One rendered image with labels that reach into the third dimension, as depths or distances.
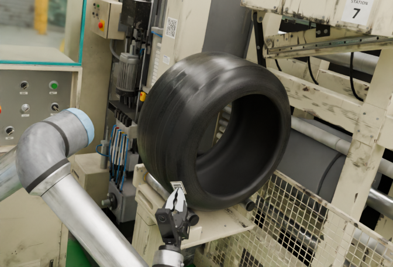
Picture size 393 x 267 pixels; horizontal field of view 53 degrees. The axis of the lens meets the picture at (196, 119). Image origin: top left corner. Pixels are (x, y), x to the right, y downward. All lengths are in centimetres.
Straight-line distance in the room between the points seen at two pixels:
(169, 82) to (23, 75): 68
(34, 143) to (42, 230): 112
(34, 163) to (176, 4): 89
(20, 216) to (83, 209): 104
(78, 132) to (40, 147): 13
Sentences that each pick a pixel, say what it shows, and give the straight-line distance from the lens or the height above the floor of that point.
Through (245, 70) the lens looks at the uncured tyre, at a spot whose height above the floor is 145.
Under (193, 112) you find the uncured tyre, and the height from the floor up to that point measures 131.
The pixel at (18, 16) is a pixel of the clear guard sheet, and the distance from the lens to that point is 169.
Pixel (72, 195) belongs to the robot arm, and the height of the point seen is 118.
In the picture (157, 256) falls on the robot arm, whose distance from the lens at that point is 122.
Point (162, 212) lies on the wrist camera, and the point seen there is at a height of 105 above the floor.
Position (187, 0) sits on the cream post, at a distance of 155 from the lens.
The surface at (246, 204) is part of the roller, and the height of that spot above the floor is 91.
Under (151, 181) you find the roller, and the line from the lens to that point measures 162.
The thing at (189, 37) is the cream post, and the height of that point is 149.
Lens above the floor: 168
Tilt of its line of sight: 18 degrees down
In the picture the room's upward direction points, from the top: 11 degrees clockwise
